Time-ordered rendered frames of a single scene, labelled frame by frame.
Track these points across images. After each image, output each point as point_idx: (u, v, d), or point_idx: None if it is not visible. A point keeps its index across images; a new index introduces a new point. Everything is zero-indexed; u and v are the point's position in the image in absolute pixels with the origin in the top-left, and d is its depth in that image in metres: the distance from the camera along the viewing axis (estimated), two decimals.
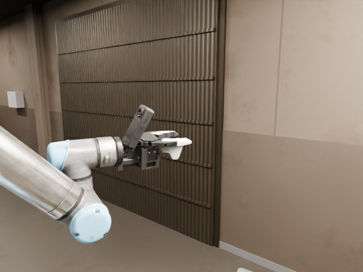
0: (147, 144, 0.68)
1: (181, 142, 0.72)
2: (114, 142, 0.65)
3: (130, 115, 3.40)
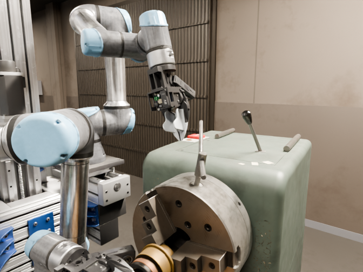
0: (183, 90, 0.75)
1: (186, 127, 0.76)
2: (174, 65, 0.76)
3: (139, 94, 4.10)
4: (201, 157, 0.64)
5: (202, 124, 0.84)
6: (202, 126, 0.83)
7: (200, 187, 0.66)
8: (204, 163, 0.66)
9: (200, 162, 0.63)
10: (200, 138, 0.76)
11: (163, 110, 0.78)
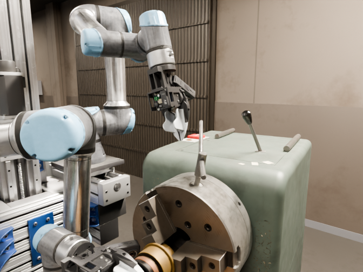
0: (183, 90, 0.75)
1: (186, 127, 0.76)
2: (174, 65, 0.76)
3: (139, 94, 4.10)
4: (201, 157, 0.64)
5: (202, 124, 0.84)
6: (202, 126, 0.83)
7: (200, 187, 0.66)
8: (204, 163, 0.66)
9: (200, 162, 0.63)
10: (200, 138, 0.76)
11: (163, 110, 0.78)
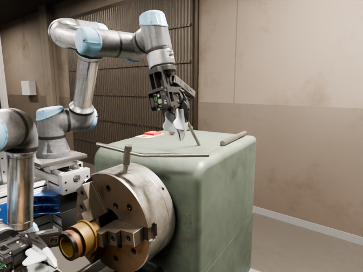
0: (183, 90, 0.75)
1: (186, 127, 0.76)
2: (174, 65, 0.76)
3: (127, 94, 4.21)
4: (125, 147, 0.77)
5: (198, 153, 0.72)
6: (194, 154, 0.72)
7: (119, 172, 0.78)
8: (127, 155, 0.76)
9: (120, 148, 0.78)
10: (166, 153, 0.75)
11: (163, 110, 0.78)
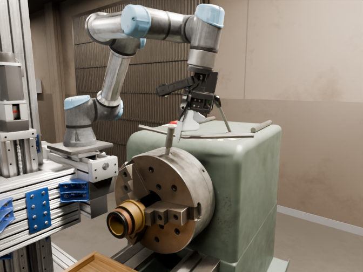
0: None
1: None
2: None
3: (135, 91, 4.22)
4: (168, 129, 0.78)
5: (243, 134, 0.73)
6: (239, 134, 0.73)
7: (161, 154, 0.79)
8: (170, 137, 0.77)
9: (162, 130, 0.79)
10: (209, 134, 0.76)
11: (187, 104, 0.70)
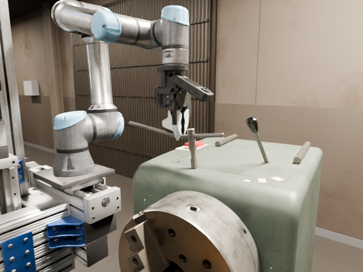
0: (173, 93, 0.72)
1: (175, 129, 0.75)
2: (180, 62, 0.72)
3: (137, 95, 3.98)
4: (193, 132, 0.75)
5: (136, 122, 0.86)
6: (139, 123, 0.86)
7: (186, 209, 0.55)
8: None
9: (198, 134, 0.74)
10: (158, 129, 0.81)
11: None
